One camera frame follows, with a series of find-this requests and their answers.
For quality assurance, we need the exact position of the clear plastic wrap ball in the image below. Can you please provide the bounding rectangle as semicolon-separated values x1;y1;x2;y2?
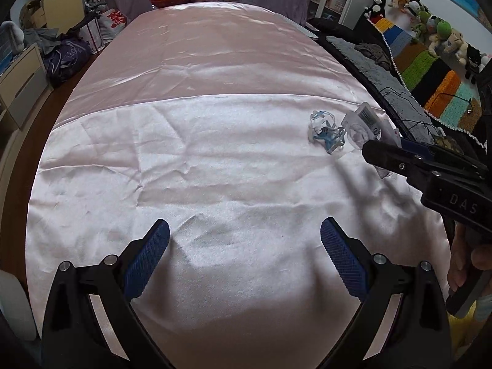
340;101;403;179

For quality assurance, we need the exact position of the white cylindrical trash bin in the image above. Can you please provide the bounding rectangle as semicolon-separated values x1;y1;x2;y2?
0;271;38;342

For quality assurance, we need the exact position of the person right hand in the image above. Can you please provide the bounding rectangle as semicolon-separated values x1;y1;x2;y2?
447;223;492;292

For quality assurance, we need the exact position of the grey sofa throw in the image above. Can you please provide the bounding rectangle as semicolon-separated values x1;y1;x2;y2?
326;36;441;145

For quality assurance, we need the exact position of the striped knitted blanket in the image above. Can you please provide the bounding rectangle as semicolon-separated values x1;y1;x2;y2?
369;16;486;148

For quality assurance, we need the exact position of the black cat plush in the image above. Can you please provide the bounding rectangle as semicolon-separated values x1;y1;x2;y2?
363;0;387;20

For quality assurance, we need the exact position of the pink satin tablecloth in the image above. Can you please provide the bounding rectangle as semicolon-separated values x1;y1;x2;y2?
26;3;450;368

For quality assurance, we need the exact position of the wooden tv cabinet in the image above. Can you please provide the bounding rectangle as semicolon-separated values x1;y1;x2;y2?
0;44;53;128

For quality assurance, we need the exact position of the purple bag on floor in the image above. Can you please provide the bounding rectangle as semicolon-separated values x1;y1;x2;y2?
43;39;93;88

